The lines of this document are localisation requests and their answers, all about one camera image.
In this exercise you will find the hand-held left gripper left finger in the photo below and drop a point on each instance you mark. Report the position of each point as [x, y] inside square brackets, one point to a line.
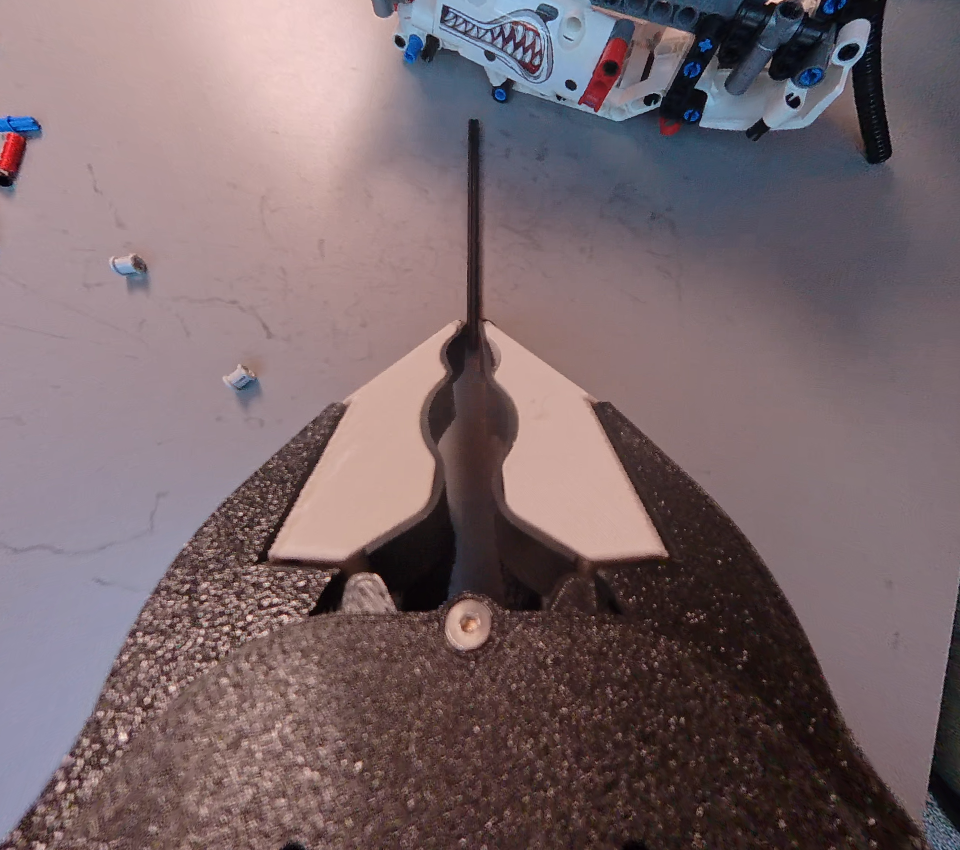
[360, 490]

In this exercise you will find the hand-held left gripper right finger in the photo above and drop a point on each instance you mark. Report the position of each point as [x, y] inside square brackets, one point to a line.
[585, 483]

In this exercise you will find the long black axle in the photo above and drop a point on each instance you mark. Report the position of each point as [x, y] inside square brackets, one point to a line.
[474, 221]

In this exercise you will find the toy vehicle chassis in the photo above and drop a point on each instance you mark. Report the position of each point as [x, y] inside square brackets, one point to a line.
[600, 26]

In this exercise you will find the grey desk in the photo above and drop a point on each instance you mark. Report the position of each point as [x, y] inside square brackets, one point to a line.
[720, 341]

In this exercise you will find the pile of small building parts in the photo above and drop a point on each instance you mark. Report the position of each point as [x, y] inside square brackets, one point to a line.
[12, 153]

